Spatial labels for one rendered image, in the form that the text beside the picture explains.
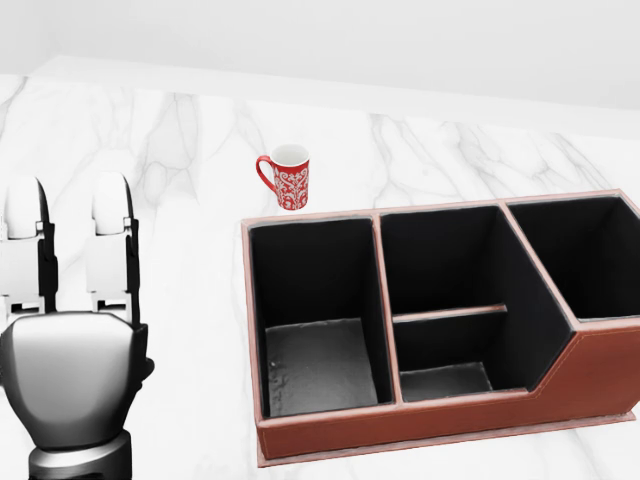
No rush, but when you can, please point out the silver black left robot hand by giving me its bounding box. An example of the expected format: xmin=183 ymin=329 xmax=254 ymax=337
xmin=0 ymin=171 xmax=156 ymax=451

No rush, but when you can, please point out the red-brown desk caddy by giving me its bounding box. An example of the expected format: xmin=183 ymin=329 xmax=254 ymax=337
xmin=240 ymin=188 xmax=640 ymax=469

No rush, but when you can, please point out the red white patterned mug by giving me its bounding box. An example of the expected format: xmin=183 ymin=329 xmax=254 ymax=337
xmin=255 ymin=143 xmax=312 ymax=212

